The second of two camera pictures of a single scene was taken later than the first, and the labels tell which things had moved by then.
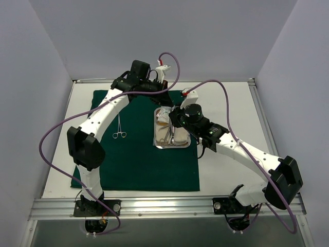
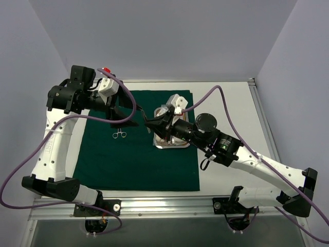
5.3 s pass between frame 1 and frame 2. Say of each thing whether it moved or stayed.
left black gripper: moved
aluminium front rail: stayed
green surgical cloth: stayed
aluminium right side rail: stayed
